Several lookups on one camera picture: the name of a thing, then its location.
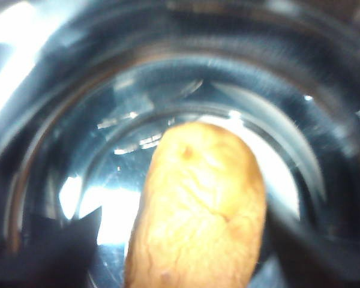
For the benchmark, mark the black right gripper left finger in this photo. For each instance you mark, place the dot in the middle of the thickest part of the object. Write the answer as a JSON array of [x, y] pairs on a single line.
[[47, 252]]

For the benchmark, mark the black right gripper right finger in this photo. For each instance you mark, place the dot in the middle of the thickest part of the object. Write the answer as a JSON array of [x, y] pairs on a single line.
[[308, 260]]

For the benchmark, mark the green electric steamer pot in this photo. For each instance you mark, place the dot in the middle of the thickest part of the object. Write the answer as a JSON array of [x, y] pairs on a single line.
[[87, 87]]

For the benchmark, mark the brown potato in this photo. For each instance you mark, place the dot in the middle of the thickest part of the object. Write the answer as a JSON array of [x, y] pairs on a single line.
[[203, 217]]

